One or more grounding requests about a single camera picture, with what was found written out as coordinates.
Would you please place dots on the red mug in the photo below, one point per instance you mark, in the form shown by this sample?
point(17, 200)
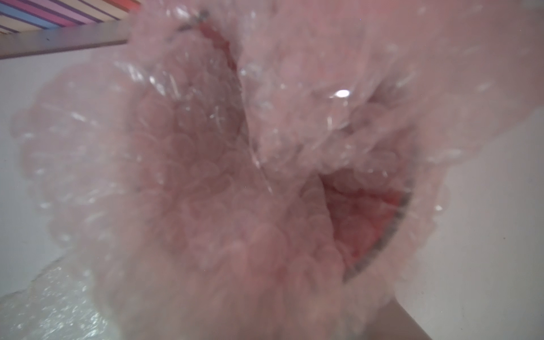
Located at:
point(312, 167)

